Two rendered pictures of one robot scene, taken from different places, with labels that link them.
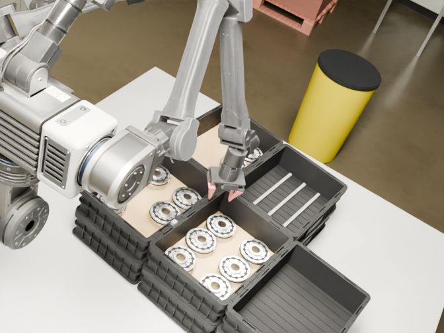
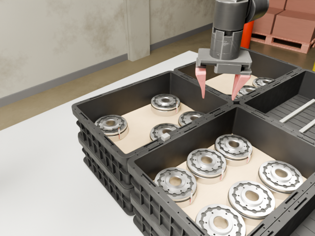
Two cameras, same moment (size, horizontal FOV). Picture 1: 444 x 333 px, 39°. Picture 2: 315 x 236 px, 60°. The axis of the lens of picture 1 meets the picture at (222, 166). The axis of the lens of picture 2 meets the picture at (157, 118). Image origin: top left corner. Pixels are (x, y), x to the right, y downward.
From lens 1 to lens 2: 130 cm
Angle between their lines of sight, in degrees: 22
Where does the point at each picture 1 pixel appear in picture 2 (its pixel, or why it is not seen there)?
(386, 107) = not seen: outside the picture
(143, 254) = (129, 178)
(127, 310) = not seen: outside the picture
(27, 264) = (27, 190)
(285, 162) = (306, 89)
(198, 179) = (207, 101)
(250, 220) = (271, 138)
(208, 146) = (223, 83)
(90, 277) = (86, 206)
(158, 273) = (145, 201)
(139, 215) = (141, 138)
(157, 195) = (165, 120)
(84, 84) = not seen: hidden behind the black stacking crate
